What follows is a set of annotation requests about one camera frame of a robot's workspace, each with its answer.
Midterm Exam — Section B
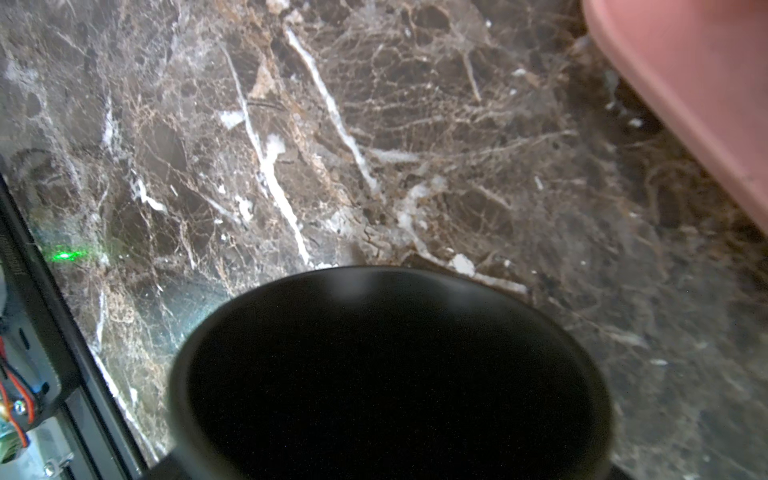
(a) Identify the black mug white base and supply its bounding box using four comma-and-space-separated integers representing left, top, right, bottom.
147, 266, 624, 479

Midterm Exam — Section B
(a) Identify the pink rectangular tray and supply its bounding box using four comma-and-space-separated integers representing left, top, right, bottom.
583, 0, 767, 230

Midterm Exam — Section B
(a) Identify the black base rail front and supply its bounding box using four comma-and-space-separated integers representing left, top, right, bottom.
1, 185, 148, 479

